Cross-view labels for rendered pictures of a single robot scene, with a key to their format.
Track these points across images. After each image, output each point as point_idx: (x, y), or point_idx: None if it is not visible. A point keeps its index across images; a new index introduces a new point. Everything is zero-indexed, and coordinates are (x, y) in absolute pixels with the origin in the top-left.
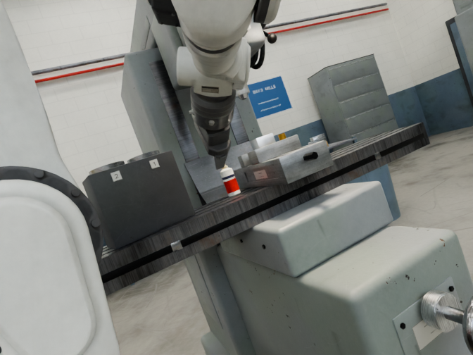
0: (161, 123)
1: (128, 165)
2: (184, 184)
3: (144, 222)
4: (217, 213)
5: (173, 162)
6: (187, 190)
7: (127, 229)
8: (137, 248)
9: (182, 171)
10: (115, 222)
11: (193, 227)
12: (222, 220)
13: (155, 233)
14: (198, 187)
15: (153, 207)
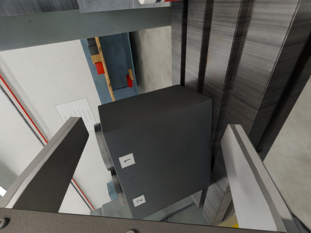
0: (14, 32)
1: (126, 191)
2: (109, 20)
3: (198, 165)
4: (265, 101)
5: (127, 131)
6: (118, 18)
7: (198, 180)
8: (230, 188)
9: (92, 18)
10: (188, 191)
11: (253, 139)
12: (280, 91)
13: (215, 158)
14: (121, 6)
15: (185, 157)
